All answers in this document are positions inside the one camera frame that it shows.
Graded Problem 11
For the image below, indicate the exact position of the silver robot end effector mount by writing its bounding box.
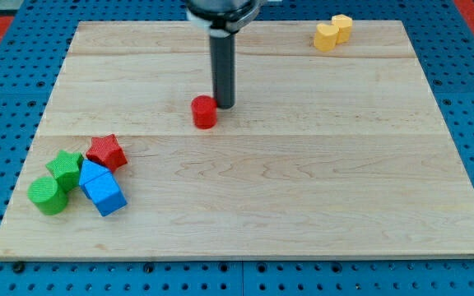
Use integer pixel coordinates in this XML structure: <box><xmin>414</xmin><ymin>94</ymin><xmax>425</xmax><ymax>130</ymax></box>
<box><xmin>185</xmin><ymin>0</ymin><xmax>262</xmax><ymax>34</ymax></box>

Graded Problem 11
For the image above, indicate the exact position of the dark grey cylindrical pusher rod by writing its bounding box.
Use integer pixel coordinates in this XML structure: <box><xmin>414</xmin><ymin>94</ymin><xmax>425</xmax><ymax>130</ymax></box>
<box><xmin>210</xmin><ymin>35</ymin><xmax>235</xmax><ymax>109</ymax></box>

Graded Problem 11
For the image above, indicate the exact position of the yellow heart block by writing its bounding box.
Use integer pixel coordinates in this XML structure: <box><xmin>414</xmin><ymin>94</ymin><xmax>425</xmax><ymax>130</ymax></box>
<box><xmin>313</xmin><ymin>23</ymin><xmax>339</xmax><ymax>52</ymax></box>

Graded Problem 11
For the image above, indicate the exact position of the red cylinder block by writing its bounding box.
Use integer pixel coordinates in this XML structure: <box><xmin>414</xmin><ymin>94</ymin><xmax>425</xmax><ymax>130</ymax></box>
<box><xmin>190</xmin><ymin>95</ymin><xmax>217</xmax><ymax>129</ymax></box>

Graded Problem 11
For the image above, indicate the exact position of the yellow hexagon block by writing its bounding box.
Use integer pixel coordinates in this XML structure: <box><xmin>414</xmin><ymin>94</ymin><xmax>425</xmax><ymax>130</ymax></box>
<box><xmin>331</xmin><ymin>14</ymin><xmax>353</xmax><ymax>44</ymax></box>

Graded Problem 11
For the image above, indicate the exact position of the red star block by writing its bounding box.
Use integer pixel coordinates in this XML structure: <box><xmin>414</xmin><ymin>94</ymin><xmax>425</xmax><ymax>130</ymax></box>
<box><xmin>86</xmin><ymin>134</ymin><xmax>128</xmax><ymax>173</ymax></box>

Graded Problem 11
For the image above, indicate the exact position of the light wooden board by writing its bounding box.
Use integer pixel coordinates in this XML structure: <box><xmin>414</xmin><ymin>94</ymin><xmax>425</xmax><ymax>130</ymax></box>
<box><xmin>0</xmin><ymin>21</ymin><xmax>474</xmax><ymax>261</ymax></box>

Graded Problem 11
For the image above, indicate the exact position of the blue triangular block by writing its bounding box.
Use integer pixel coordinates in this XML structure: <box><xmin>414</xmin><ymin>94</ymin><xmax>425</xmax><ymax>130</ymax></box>
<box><xmin>78</xmin><ymin>160</ymin><xmax>110</xmax><ymax>199</ymax></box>

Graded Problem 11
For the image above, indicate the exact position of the blue cube block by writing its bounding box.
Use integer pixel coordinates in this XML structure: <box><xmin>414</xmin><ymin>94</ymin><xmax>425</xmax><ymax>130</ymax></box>
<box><xmin>82</xmin><ymin>173</ymin><xmax>128</xmax><ymax>216</ymax></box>

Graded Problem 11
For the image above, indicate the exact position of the green star block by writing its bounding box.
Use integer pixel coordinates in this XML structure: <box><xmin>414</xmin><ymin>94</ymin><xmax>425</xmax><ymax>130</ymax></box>
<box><xmin>45</xmin><ymin>150</ymin><xmax>84</xmax><ymax>192</ymax></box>

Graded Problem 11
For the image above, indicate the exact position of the green cylinder block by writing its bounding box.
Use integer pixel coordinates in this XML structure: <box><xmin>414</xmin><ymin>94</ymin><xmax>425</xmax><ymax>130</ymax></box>
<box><xmin>27</xmin><ymin>177</ymin><xmax>68</xmax><ymax>215</ymax></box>

